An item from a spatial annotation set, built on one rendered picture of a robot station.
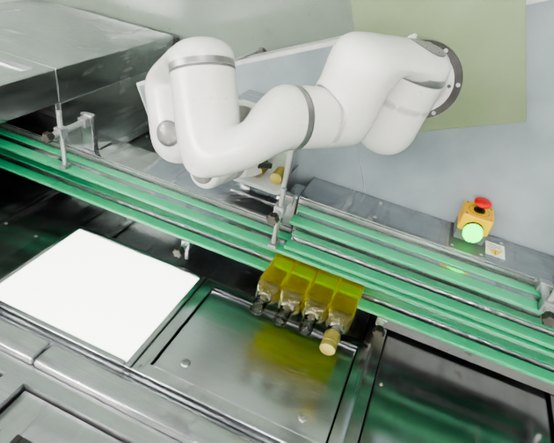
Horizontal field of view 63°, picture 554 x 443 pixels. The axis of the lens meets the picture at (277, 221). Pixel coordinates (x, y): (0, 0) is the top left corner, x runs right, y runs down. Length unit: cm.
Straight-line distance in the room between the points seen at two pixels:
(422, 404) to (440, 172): 55
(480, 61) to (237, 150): 58
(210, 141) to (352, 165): 68
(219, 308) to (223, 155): 69
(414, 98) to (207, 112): 30
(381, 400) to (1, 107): 126
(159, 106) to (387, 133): 34
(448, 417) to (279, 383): 40
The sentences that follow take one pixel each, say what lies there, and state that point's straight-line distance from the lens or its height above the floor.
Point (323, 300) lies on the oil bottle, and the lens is 103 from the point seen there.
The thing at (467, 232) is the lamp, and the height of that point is 85.
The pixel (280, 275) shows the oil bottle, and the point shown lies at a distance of 107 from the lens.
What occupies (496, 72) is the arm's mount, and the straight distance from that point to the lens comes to 99.
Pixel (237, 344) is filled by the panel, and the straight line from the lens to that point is 111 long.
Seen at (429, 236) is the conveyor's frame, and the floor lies 85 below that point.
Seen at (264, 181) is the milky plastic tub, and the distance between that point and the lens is 122.
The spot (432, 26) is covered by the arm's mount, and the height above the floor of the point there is 84.
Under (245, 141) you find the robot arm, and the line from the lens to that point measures 54.
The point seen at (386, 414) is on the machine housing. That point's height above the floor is 113.
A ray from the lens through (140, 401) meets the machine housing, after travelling 103.
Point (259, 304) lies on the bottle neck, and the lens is 101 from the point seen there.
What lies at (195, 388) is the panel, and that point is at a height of 130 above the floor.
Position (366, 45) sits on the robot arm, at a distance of 61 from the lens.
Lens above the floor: 182
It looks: 53 degrees down
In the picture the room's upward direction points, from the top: 142 degrees counter-clockwise
